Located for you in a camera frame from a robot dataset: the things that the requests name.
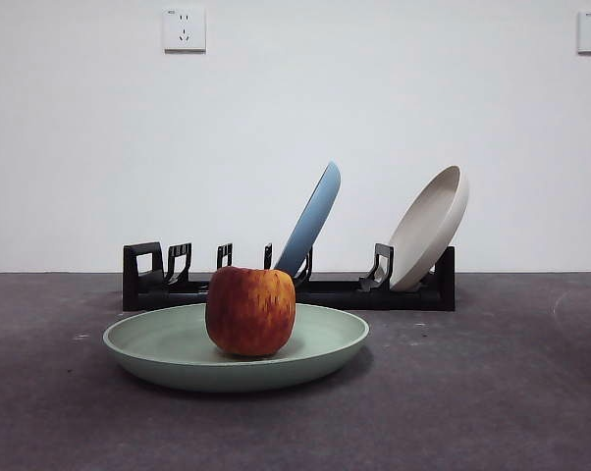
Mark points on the red yellow apple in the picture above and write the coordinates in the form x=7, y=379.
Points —
x=250, y=311

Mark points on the pale green plate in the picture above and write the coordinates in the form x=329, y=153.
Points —
x=153, y=353

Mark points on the pale blue plate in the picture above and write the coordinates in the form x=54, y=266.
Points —
x=310, y=221

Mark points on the black plate rack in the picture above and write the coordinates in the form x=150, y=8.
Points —
x=374, y=298

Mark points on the beige plate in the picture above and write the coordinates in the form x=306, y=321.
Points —
x=433, y=221

